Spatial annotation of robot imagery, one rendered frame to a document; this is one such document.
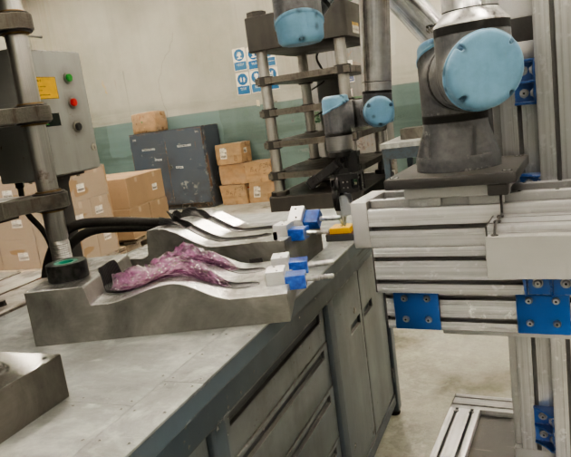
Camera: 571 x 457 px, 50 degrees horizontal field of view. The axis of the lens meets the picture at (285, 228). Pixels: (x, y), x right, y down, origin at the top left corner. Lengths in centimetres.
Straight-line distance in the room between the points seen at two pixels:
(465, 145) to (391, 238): 22
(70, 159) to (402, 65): 621
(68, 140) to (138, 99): 743
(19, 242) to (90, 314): 445
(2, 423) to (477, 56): 84
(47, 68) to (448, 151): 141
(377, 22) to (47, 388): 110
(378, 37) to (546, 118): 50
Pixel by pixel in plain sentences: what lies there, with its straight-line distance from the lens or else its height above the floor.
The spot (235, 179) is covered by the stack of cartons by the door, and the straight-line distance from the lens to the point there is 842.
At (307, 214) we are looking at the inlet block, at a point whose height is 92.
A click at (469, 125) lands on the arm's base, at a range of 112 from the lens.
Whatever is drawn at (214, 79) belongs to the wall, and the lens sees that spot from 888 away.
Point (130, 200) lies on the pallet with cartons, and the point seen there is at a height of 52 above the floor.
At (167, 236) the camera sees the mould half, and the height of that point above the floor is 92.
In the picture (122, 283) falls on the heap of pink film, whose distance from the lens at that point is 129.
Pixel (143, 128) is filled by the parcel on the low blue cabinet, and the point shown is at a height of 119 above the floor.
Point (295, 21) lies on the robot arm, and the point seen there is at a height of 131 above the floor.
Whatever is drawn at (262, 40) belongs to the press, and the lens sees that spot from 565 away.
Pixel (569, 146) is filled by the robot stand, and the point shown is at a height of 104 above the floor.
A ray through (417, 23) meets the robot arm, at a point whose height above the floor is 136.
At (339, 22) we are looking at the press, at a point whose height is 183.
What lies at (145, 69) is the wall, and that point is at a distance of 947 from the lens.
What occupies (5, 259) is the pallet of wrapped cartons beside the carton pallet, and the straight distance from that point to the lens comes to 582.
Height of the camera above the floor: 118
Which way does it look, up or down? 11 degrees down
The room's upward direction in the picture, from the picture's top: 8 degrees counter-clockwise
